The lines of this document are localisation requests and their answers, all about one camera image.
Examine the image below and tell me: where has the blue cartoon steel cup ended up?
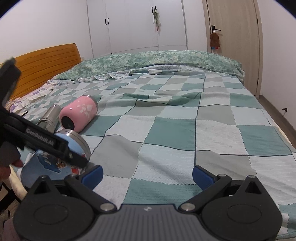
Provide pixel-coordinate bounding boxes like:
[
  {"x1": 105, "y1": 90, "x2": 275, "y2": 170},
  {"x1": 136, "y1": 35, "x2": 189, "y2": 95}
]
[{"x1": 20, "y1": 128, "x2": 92, "y2": 189}]

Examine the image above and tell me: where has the pink steel cup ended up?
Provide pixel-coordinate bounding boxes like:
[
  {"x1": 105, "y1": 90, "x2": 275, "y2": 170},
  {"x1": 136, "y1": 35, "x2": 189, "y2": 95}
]
[{"x1": 59, "y1": 95, "x2": 98, "y2": 133}]

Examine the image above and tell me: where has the person's left hand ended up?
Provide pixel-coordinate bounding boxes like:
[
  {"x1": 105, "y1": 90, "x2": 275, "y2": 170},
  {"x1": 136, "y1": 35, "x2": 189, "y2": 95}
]
[{"x1": 0, "y1": 160, "x2": 23, "y2": 180}]

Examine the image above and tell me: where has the purple floral pillow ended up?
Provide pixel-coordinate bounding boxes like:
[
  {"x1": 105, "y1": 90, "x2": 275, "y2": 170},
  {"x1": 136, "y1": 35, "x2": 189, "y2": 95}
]
[{"x1": 5, "y1": 80, "x2": 58, "y2": 113}]

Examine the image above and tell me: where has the silver steel bottle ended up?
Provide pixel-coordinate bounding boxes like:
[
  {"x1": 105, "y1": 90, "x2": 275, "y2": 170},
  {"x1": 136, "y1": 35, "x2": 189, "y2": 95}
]
[{"x1": 37, "y1": 104, "x2": 62, "y2": 133}]

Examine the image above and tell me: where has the checkered green bed blanket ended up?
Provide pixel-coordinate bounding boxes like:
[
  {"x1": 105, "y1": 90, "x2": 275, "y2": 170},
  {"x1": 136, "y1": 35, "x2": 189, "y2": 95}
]
[{"x1": 14, "y1": 66, "x2": 295, "y2": 240}]

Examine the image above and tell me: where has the orange wooden headboard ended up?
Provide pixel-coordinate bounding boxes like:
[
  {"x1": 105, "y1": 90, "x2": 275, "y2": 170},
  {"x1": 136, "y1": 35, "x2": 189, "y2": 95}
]
[{"x1": 10, "y1": 43, "x2": 81, "y2": 100}]

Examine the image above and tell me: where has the green floral duvet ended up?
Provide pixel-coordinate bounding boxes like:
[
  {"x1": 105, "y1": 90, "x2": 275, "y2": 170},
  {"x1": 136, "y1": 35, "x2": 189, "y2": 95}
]
[{"x1": 52, "y1": 50, "x2": 245, "y2": 81}]

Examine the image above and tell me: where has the white wardrobe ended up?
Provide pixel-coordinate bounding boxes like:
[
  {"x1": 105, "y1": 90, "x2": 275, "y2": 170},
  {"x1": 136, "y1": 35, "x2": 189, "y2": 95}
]
[{"x1": 87, "y1": 1, "x2": 187, "y2": 58}]

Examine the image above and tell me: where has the beige wooden door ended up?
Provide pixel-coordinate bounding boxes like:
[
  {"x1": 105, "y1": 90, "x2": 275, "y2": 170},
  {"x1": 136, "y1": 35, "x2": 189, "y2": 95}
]
[{"x1": 202, "y1": 0, "x2": 263, "y2": 97}]

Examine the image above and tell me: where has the green hanging wardrobe ornament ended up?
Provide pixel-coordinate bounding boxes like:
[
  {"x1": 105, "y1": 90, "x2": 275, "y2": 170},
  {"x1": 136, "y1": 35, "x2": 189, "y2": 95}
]
[{"x1": 152, "y1": 6, "x2": 161, "y2": 32}]

